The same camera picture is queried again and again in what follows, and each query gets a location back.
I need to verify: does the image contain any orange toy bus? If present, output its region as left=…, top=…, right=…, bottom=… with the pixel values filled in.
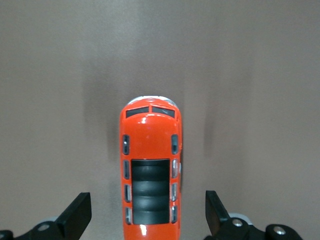
left=118, top=94, right=184, bottom=240

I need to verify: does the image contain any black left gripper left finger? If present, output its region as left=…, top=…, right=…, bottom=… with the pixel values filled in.
left=0, top=192, right=92, bottom=240

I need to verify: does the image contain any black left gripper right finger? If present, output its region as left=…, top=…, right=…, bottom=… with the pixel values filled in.
left=204, top=190, right=304, bottom=240

